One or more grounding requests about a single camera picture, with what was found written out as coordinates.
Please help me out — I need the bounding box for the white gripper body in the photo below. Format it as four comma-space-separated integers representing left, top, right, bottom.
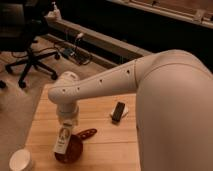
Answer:
56, 103, 79, 126

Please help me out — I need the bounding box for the white plastic bottle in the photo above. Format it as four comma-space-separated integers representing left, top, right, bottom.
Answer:
53, 123, 73, 154

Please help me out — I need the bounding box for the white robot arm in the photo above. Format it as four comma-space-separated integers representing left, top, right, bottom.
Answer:
48, 50, 213, 171

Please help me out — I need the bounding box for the white ceramic bowl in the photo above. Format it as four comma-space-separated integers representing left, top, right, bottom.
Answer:
9, 149, 34, 171

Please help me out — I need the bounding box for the white spray bottle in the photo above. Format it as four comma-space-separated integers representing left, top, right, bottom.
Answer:
47, 1, 62, 20

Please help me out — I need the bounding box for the black rectangular device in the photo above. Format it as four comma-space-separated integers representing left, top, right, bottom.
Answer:
112, 102, 125, 122

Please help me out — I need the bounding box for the white pad under device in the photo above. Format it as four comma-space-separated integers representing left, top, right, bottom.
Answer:
109, 107, 129, 118

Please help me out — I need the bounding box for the black office chair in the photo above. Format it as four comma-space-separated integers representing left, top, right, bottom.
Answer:
0, 0, 60, 88

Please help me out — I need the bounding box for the power strip with cables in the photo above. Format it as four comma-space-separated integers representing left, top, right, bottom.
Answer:
59, 32, 93, 65

